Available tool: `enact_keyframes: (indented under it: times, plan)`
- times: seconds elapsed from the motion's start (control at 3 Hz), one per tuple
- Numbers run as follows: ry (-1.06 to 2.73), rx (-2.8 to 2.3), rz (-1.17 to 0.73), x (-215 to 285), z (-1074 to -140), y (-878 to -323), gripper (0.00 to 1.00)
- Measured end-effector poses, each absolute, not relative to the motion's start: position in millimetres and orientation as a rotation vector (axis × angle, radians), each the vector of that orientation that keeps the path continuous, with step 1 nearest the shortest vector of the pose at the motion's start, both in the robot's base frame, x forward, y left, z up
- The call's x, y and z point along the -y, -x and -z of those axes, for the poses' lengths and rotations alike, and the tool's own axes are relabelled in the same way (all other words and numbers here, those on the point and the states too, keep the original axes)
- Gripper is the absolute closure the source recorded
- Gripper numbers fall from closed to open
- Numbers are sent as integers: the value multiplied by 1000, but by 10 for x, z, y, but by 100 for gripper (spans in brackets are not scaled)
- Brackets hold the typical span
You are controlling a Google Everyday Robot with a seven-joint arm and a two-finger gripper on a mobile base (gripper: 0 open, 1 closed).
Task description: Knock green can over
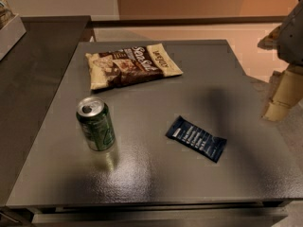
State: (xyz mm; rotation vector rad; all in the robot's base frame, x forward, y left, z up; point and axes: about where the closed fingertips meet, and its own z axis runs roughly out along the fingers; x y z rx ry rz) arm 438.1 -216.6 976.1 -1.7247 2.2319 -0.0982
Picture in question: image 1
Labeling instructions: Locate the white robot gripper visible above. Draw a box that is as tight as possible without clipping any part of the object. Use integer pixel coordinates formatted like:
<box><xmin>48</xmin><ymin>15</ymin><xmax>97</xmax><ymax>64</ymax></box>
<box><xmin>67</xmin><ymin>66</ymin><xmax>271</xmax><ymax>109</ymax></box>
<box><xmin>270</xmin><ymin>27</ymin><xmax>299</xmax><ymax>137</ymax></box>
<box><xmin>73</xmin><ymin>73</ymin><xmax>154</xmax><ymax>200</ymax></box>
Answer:
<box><xmin>258</xmin><ymin>0</ymin><xmax>303</xmax><ymax>122</ymax></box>

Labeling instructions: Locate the green soda can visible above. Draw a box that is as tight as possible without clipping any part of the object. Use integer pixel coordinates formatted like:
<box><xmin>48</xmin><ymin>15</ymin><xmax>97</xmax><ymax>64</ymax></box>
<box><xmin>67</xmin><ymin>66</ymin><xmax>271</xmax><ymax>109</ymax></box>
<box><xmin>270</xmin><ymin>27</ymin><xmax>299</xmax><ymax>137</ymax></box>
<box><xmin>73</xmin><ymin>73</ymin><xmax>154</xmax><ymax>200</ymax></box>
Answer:
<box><xmin>76</xmin><ymin>96</ymin><xmax>115</xmax><ymax>151</ymax></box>

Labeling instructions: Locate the dark blue snack bar wrapper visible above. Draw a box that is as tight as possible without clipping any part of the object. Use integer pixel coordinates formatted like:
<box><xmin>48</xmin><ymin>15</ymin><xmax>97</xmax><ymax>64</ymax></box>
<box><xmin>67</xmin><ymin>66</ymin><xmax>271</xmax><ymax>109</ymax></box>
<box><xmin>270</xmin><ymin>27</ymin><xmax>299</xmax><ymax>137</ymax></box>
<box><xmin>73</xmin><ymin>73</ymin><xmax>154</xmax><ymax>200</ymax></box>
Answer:
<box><xmin>166</xmin><ymin>116</ymin><xmax>227</xmax><ymax>163</ymax></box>

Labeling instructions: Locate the brown sea salt snack bag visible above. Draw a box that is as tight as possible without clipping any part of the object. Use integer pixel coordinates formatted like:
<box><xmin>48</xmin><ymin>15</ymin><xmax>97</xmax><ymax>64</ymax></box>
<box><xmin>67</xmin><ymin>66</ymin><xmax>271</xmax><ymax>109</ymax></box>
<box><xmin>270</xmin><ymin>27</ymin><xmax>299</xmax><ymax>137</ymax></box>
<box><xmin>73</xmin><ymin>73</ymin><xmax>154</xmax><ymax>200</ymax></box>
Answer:
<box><xmin>85</xmin><ymin>44</ymin><xmax>183</xmax><ymax>90</ymax></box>

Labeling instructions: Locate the white box on counter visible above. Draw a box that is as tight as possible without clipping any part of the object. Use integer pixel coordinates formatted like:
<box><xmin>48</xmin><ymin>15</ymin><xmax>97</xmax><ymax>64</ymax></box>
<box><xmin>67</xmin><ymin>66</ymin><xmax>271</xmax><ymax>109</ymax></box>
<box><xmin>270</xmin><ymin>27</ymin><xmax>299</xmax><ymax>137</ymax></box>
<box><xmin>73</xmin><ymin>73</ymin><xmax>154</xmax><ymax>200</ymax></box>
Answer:
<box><xmin>0</xmin><ymin>15</ymin><xmax>27</xmax><ymax>61</ymax></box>

